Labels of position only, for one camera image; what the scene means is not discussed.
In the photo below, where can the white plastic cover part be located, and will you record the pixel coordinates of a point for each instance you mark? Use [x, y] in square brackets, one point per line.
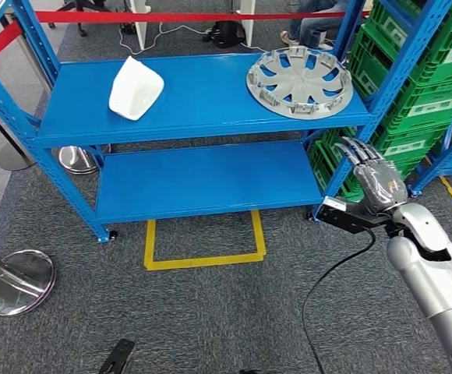
[136, 90]

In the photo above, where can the person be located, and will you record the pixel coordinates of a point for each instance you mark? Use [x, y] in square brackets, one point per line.
[315, 26]

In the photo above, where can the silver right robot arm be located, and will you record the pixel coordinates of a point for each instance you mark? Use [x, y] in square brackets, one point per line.
[432, 279]

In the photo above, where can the black stanchion post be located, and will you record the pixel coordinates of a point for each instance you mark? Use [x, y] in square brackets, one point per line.
[15, 157]

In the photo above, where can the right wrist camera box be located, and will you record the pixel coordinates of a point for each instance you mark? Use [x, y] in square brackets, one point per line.
[343, 219]

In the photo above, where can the black bag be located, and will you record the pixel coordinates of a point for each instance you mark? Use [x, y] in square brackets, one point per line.
[226, 33]

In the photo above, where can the grey wheel hubcap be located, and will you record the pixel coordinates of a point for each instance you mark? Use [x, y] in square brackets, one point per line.
[300, 82]

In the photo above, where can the black office chair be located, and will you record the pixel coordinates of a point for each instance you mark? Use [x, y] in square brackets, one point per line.
[79, 6]

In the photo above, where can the white desk leg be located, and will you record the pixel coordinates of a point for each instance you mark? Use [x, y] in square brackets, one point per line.
[246, 20]
[140, 23]

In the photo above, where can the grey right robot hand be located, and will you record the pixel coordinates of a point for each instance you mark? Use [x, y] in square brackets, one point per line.
[381, 183]

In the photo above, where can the yellow floor tape outline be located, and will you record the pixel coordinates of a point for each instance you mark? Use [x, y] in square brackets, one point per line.
[206, 260]

